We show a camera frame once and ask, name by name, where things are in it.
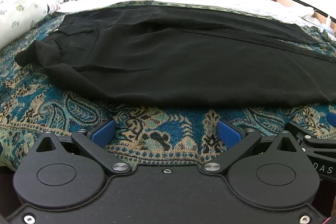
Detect black pants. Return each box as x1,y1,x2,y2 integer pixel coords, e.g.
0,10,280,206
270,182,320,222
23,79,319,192
15,6,335,107

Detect teal paisley bedspread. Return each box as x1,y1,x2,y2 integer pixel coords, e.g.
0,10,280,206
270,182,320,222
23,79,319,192
1,16,335,170

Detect blue white tissue box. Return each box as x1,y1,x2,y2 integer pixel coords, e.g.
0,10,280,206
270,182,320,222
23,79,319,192
314,16,335,36

